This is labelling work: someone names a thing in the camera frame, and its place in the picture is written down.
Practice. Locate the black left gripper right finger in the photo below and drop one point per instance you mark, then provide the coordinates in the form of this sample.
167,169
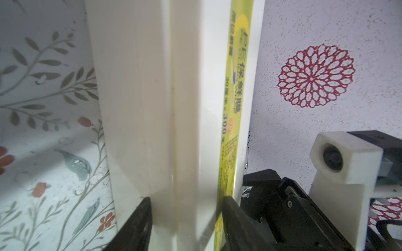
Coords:
243,233

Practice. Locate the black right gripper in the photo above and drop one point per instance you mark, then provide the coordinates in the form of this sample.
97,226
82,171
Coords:
286,216

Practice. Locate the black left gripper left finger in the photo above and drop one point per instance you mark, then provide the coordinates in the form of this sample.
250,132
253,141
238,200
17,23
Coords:
135,234

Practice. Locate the cream wrap dispenser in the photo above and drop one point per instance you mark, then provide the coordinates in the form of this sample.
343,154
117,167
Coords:
215,46

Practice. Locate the cream dispenser bottom tray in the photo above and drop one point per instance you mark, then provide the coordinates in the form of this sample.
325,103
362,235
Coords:
131,48

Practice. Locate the floral table mat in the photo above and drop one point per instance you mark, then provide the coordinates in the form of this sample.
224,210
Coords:
55,186

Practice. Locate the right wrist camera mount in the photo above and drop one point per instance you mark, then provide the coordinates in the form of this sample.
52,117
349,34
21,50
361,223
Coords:
352,169

